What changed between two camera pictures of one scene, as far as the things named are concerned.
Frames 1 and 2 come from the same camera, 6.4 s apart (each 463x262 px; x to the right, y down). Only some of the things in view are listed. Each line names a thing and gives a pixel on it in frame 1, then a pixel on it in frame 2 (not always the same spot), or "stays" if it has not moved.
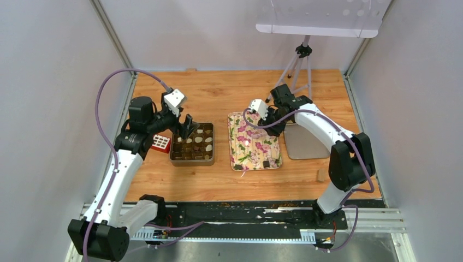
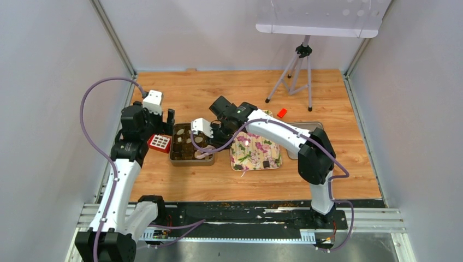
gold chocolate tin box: x=197 y=150 stays
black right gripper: x=274 y=130 to x=216 y=141
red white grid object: x=161 y=143 stays
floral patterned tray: x=251 y=148 stays
